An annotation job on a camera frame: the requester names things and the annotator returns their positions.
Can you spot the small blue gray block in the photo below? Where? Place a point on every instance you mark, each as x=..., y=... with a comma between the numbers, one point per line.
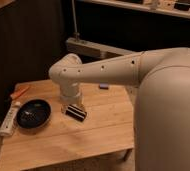
x=103, y=86

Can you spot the white remote control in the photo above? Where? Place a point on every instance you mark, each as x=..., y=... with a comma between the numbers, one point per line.
x=8, y=125

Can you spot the black ceramic bowl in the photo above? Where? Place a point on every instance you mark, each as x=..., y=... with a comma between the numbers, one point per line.
x=33, y=114

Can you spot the grey metal rail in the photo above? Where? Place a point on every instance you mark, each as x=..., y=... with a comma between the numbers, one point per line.
x=95, y=50

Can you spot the wooden shelf board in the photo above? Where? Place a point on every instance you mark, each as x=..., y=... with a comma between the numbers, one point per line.
x=165, y=7

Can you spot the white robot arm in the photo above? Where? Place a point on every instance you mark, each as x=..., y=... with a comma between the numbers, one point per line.
x=162, y=103

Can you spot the black striped rectangular block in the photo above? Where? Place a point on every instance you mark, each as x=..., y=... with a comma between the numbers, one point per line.
x=76, y=113

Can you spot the thin metal pole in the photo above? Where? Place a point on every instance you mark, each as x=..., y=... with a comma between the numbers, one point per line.
x=76, y=33

